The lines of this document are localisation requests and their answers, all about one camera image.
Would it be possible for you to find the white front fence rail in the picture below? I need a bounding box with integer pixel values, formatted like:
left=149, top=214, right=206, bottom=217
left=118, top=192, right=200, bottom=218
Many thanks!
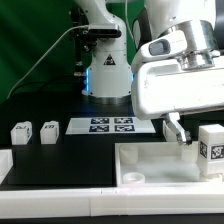
left=0, top=185, right=224, bottom=219

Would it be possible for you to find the grey cable to robot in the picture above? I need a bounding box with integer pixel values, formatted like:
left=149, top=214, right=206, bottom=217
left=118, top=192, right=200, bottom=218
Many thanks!
left=6, top=25, right=90, bottom=100

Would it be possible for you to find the white fence rail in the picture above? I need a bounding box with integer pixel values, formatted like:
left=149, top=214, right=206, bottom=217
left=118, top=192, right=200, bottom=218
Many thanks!
left=0, top=185, right=224, bottom=219
left=0, top=149, right=13, bottom=184

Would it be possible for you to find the white sheet with tags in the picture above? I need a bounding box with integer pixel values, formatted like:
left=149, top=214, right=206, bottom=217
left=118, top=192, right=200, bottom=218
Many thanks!
left=66, top=117, right=155, bottom=135

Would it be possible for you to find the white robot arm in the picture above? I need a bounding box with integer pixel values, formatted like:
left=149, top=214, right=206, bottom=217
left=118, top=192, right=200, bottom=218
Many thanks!
left=74, top=0, right=224, bottom=144

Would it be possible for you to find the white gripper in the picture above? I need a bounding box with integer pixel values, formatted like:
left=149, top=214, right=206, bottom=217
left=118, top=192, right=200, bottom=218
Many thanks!
left=131, top=58, right=224, bottom=145

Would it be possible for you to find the white left fence rail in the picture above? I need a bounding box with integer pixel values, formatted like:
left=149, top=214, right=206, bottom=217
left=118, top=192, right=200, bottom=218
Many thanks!
left=0, top=149, right=13, bottom=184

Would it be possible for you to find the white square table top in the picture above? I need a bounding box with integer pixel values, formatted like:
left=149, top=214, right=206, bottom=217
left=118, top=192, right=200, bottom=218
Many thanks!
left=115, top=142, right=223, bottom=187

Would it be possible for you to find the black stand behind robot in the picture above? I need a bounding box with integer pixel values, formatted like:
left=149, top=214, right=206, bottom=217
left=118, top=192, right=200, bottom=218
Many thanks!
left=69, top=7, right=86, bottom=77

